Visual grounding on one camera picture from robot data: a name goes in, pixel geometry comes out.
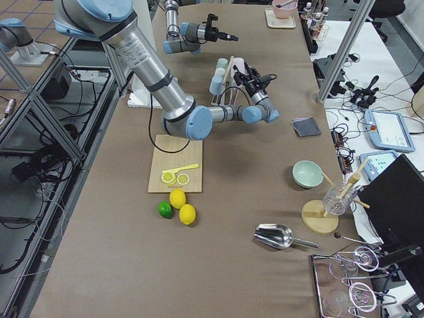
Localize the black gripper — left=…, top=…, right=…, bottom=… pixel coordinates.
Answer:
left=204, top=26, right=239, bottom=42
left=233, top=62, right=267, bottom=97

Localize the pink plastic cup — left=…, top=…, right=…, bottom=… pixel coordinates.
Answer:
left=231, top=57, right=246, bottom=77

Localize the green plastic cup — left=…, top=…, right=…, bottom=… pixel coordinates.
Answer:
left=216, top=58, right=229, bottom=69

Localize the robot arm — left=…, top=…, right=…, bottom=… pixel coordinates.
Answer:
left=163, top=0, right=239, bottom=54
left=54, top=1, right=280, bottom=140

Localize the white plastic cup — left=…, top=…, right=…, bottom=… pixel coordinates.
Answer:
left=215, top=68, right=226, bottom=78

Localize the light blue plastic cup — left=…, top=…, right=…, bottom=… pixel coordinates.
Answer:
left=209, top=75, right=223, bottom=95

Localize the glass cup on stand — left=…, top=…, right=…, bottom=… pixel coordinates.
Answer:
left=323, top=182, right=357, bottom=216

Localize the cream plastic serving tray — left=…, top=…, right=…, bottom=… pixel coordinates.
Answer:
left=265, top=9, right=296, bottom=29

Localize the pink bowl with ice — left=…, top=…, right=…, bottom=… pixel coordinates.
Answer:
left=272, top=0, right=297, bottom=19

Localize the folded grey cloth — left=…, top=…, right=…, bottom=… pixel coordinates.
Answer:
left=291, top=117, right=321, bottom=138

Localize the wooden cutting board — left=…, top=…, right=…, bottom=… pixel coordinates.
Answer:
left=148, top=134, right=203, bottom=193

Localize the mint green bowl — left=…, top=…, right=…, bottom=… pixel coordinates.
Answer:
left=292, top=160, right=323, bottom=189

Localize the lemon slice upper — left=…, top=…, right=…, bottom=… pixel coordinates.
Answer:
left=176, top=174, right=190, bottom=186

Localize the yellow plastic knife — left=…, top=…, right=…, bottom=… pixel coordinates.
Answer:
left=162, top=164, right=199, bottom=174

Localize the whole yellow lemon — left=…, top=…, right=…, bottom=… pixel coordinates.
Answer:
left=169, top=189, right=186, bottom=209

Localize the blue teach pendant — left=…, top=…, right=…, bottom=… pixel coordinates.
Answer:
left=364, top=109, right=415, bottom=153
left=359, top=150, right=399, bottom=181

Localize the green lime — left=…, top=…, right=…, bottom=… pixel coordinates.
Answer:
left=157, top=201, right=174, bottom=219

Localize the metal scoop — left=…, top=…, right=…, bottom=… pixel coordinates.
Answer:
left=254, top=223, right=319, bottom=250

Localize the black monitor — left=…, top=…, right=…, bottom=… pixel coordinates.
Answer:
left=359, top=154, right=423, bottom=246

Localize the white wire cup holder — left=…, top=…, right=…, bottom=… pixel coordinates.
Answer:
left=211, top=56, right=234, bottom=106

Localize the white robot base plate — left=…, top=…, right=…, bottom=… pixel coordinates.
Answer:
left=127, top=89, right=162, bottom=109

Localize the aluminium frame post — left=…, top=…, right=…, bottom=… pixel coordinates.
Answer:
left=316, top=0, right=375, bottom=104

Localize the metal wire glass rack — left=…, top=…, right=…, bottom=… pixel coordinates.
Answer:
left=311, top=244, right=398, bottom=317

